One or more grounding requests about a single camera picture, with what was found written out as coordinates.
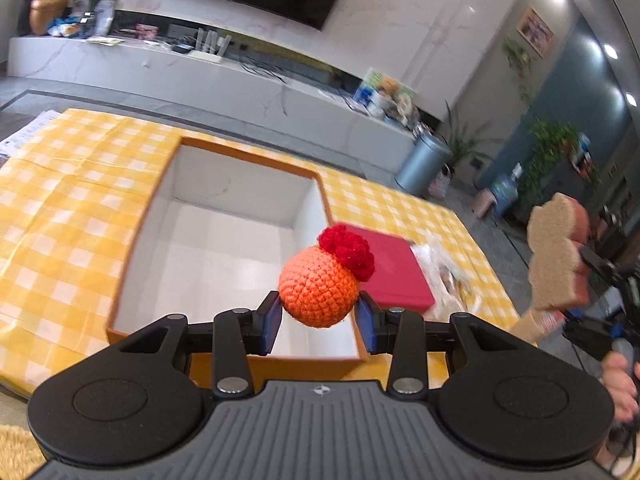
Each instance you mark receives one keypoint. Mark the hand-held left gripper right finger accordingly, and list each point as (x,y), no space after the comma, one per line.
(364,324)

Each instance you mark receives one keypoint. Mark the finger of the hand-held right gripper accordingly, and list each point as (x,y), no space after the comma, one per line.
(597,260)
(585,335)

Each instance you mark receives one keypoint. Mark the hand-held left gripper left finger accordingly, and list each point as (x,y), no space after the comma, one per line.
(270,324)

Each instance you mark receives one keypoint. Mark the brown pink shaped sponge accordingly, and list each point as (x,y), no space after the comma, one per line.
(555,255)

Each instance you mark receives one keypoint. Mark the orange crochet ball toy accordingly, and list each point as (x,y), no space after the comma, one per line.
(320,285)

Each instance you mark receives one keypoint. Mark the orange cardboard box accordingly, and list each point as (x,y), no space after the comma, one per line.
(225,240)

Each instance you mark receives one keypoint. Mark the person's right hand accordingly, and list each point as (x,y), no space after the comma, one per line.
(621,385)

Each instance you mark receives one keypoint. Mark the red flat box lid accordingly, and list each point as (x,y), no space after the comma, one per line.
(395,272)

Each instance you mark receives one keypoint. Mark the clear plastic bag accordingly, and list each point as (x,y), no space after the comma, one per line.
(450,280)

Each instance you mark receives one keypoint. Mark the leafy floor plant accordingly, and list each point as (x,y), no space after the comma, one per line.
(550,155)

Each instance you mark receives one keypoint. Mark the small pink stool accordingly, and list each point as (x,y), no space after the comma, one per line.
(486,202)

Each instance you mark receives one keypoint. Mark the grey metal trash can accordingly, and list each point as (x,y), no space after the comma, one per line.
(422,162)

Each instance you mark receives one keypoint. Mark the teddy bear gift box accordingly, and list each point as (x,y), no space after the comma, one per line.
(387,95)

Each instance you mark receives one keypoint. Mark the yellow checkered tablecloth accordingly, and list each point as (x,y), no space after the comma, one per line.
(70,180)

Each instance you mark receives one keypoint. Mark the white marble media console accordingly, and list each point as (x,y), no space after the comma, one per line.
(210,67)

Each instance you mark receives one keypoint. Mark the white router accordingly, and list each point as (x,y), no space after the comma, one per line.
(210,47)

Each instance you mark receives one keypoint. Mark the beige fluffy rug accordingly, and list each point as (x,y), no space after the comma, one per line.
(17,452)

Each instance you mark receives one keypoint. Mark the white papers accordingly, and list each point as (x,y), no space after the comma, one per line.
(27,132)

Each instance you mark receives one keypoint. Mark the framed wall picture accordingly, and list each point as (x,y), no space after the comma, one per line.
(534,32)

